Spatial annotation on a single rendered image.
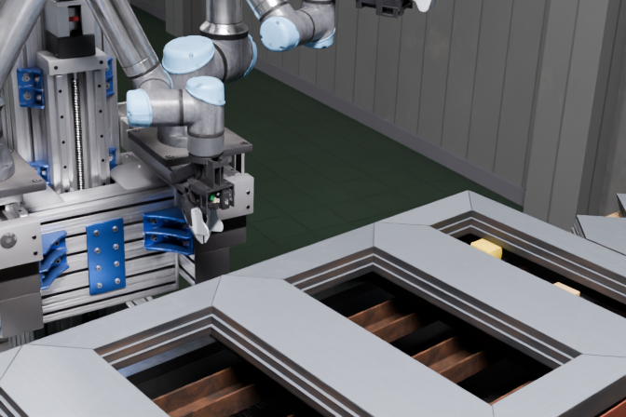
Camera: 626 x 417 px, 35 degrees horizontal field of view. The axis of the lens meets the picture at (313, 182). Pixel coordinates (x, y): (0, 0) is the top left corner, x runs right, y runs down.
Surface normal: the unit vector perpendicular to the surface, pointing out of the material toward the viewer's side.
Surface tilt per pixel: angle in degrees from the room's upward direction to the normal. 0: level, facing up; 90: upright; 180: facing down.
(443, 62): 90
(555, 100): 90
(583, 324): 0
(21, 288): 90
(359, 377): 0
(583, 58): 90
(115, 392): 0
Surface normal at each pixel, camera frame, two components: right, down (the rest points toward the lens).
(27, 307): 0.54, 0.34
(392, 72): -0.84, 0.18
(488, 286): 0.04, -0.92
